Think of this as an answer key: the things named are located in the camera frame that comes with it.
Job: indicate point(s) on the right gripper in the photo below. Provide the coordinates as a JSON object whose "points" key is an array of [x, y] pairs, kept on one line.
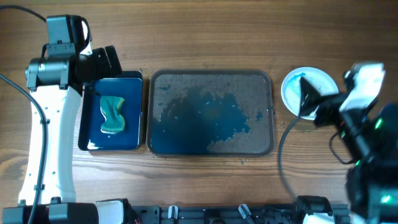
{"points": [[323, 109]]}

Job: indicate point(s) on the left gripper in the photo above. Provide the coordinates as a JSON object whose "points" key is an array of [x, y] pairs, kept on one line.
{"points": [[105, 71]]}

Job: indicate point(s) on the white plate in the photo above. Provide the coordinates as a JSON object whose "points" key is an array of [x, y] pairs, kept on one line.
{"points": [[291, 90]]}

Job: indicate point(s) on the green sponge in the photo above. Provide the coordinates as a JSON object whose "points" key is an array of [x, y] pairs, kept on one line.
{"points": [[114, 121]]}

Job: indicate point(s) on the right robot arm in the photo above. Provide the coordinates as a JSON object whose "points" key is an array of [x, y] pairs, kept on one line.
{"points": [[372, 179]]}

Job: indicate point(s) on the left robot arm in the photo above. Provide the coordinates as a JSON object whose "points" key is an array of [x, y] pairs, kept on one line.
{"points": [[55, 83]]}

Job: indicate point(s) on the black water tray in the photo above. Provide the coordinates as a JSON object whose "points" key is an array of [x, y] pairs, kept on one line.
{"points": [[128, 86]]}

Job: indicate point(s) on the dark brown serving tray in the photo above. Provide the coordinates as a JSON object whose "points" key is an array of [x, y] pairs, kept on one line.
{"points": [[221, 113]]}

